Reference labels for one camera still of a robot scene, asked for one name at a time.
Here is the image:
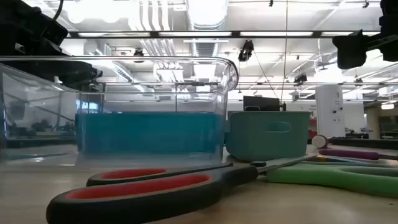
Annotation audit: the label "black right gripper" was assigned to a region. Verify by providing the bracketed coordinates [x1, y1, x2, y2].
[331, 0, 398, 70]

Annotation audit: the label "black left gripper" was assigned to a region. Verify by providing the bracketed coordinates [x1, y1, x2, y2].
[0, 0, 104, 91]

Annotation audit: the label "white capped tube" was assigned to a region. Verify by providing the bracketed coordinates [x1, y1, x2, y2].
[311, 134, 332, 149]

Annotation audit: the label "purple scissors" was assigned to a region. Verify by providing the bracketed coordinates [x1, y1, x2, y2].
[318, 148, 398, 161]

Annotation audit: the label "teal handled paintbrush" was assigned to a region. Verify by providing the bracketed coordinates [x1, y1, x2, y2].
[306, 154, 392, 166]

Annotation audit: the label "white pillar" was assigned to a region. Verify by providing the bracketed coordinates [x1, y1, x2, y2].
[315, 85, 346, 138]

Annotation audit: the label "blue plastic bin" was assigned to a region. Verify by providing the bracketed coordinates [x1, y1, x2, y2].
[74, 111, 227, 156]

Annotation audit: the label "black monitor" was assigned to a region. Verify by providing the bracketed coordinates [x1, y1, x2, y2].
[243, 95, 280, 112]

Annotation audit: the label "clear plastic bin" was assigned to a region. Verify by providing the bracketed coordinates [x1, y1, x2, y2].
[0, 55, 239, 167]

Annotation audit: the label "black overhead light bar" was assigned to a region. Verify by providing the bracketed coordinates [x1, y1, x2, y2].
[67, 30, 384, 39]

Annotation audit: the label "green scissors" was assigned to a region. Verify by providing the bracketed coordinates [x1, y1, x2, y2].
[266, 162, 398, 198]

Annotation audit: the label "red and black scissors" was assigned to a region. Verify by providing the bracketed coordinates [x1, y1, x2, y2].
[45, 154, 318, 224]

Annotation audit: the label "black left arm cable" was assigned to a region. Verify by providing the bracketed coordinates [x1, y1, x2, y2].
[52, 0, 65, 22]

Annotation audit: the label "thin hanging cable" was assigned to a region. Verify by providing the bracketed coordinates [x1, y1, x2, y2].
[279, 0, 289, 103]

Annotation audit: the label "small teal handled bin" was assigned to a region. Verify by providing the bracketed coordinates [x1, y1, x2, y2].
[224, 110, 312, 162]

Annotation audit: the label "silver ceiling duct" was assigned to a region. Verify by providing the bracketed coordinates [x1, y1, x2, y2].
[186, 0, 229, 57]

